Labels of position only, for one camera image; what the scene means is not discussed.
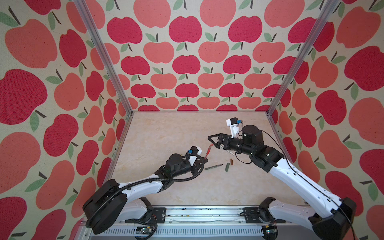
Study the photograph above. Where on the aluminium front rail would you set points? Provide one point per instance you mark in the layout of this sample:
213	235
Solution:
202	223

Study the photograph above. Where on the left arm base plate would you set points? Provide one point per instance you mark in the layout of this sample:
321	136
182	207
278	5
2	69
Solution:
142	210

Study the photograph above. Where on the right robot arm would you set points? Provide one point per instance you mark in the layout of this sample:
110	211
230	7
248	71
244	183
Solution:
327	215

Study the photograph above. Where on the left aluminium frame post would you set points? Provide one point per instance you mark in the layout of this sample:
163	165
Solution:
90	24

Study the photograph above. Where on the aluminium frame post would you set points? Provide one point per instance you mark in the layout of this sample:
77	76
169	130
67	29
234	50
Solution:
90	24
319	24

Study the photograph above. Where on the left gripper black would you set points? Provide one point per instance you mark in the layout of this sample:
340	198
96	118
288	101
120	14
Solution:
197	162

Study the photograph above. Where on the right aluminium frame post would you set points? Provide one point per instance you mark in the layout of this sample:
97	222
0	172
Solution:
319	24

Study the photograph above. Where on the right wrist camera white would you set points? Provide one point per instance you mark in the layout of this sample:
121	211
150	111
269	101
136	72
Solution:
234	125

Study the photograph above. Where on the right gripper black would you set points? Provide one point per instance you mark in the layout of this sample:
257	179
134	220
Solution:
223	141

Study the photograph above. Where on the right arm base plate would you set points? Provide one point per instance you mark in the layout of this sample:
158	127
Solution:
260	214

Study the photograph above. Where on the green pen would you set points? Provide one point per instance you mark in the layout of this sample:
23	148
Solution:
213	167

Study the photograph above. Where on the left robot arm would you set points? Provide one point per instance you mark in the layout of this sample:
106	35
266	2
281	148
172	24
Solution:
105	205

